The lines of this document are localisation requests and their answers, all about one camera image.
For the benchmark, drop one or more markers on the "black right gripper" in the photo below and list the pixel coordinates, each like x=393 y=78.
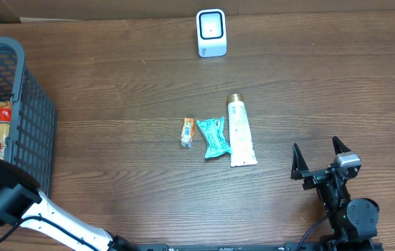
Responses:
x=301 y=169

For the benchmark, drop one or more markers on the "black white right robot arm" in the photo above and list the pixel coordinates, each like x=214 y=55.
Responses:
x=353 y=221

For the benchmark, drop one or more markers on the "black mounting rail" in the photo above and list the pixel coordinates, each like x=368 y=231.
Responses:
x=289 y=246

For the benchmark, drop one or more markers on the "dark grey plastic basket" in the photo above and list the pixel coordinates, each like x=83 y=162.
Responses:
x=30 y=145

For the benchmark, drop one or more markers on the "small orange snack packet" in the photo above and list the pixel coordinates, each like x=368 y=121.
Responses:
x=187 y=134

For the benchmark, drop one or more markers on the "white barcode scanner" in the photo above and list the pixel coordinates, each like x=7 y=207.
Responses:
x=211 y=33

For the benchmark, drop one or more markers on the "teal snack packet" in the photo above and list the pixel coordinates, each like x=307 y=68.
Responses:
x=213 y=131

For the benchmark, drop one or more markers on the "white tube gold cap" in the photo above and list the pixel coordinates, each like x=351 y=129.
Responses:
x=242 y=150

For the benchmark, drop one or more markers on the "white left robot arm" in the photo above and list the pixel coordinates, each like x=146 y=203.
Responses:
x=23 y=204

